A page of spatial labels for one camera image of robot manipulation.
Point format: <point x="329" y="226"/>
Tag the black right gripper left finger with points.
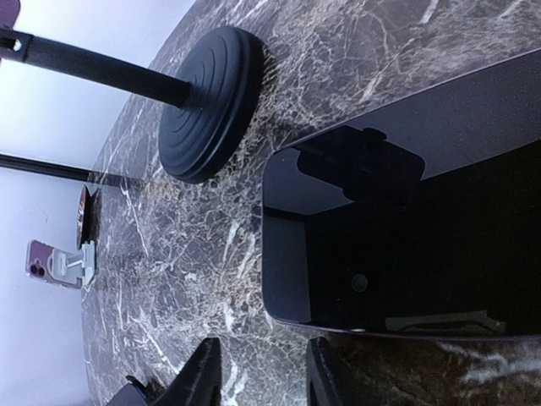
<point x="199" y="381"/>

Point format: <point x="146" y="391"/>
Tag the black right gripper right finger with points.
<point x="329" y="380"/>

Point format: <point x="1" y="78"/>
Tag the dark phone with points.
<point x="420" y="218"/>

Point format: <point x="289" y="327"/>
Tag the purple phone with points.
<point x="9" y="12"/>
<point x="37" y="258"/>

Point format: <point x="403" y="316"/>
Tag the white folding phone stand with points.
<point x="73" y="270"/>

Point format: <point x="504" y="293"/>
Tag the purple phone in clear case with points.
<point x="37" y="258"/>

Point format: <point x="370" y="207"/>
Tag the black rear gooseneck phone stand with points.
<point x="209" y="102"/>

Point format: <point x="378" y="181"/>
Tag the red patterned round plate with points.
<point x="88" y="216"/>

